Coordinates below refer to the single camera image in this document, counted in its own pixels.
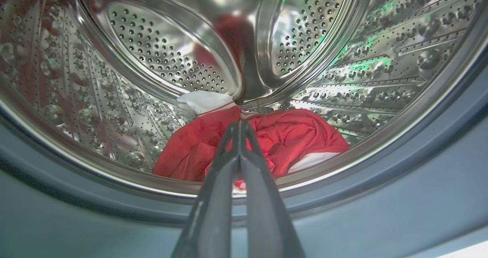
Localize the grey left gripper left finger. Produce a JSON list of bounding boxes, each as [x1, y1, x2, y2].
[[172, 122, 241, 258]]

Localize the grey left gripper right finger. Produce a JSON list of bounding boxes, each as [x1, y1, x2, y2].
[[240, 121, 306, 258]]

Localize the red and white garment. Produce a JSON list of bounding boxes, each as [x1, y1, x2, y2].
[[152, 90, 350, 192]]

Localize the grey rubber door gasket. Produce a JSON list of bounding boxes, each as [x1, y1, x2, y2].
[[0, 62, 488, 258]]

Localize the steel washing machine drum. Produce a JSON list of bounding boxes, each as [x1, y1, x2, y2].
[[0, 0, 488, 198]]

